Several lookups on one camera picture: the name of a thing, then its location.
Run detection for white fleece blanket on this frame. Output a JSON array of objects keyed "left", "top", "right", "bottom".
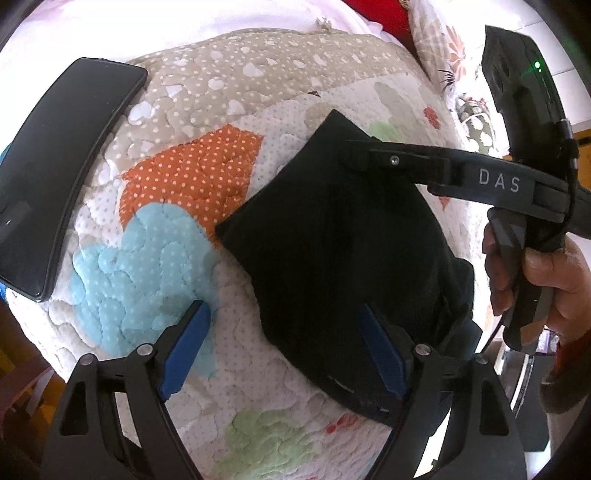
[{"left": 0, "top": 0, "right": 416, "bottom": 75}]

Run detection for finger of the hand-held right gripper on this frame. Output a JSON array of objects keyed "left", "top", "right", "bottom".
[{"left": 339, "top": 138, "right": 452, "bottom": 186}]

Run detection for patchwork quilted bedspread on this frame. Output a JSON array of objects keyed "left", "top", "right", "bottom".
[{"left": 32, "top": 27, "right": 502, "bottom": 480}]

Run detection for floral print pillow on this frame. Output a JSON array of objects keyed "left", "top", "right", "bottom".
[{"left": 406, "top": 0, "right": 491, "bottom": 108}]

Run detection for person's right hand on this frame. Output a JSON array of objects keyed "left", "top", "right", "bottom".
[{"left": 482, "top": 224, "right": 591, "bottom": 345}]

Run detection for green hedgehog print pillow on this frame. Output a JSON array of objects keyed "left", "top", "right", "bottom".
[{"left": 455, "top": 95, "right": 514, "bottom": 158}]

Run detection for black smartphone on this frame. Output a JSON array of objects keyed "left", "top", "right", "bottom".
[{"left": 0, "top": 57, "right": 149, "bottom": 304}]

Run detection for long red printed pillow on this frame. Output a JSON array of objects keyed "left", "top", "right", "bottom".
[{"left": 365, "top": 0, "right": 416, "bottom": 43}]

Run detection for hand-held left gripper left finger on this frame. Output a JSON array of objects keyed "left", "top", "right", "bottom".
[{"left": 41, "top": 300, "right": 213, "bottom": 480}]

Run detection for black pants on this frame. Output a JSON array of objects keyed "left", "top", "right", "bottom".
[{"left": 215, "top": 108, "right": 484, "bottom": 428}]

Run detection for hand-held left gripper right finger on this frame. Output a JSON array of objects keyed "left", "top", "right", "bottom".
[{"left": 360, "top": 302, "right": 528, "bottom": 480}]

